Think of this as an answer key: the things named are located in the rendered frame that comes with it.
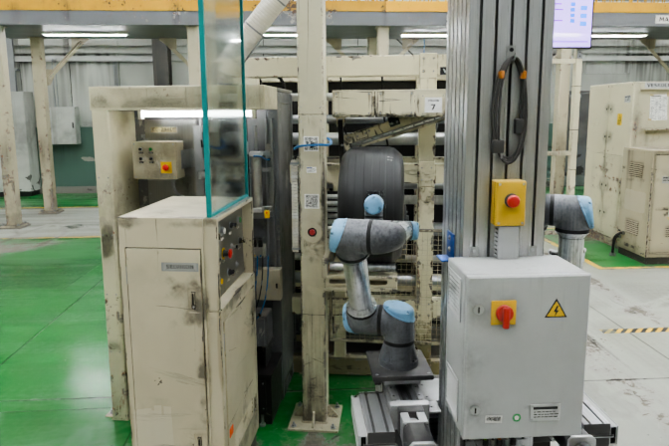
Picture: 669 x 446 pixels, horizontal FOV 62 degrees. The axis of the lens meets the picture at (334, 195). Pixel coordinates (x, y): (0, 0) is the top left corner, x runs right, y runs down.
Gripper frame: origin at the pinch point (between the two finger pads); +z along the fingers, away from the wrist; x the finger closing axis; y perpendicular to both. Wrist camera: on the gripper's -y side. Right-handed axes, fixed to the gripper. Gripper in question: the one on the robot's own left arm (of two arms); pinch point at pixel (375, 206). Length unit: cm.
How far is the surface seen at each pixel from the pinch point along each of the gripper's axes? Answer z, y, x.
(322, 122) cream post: 18, 40, 28
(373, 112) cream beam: 43, 48, 3
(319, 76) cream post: 15, 63, 29
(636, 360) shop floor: 134, -108, -171
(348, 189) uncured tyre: 2.8, 7.4, 12.9
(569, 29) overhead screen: 361, 174, -192
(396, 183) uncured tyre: 5.2, 10.4, -9.3
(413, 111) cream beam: 43, 49, -18
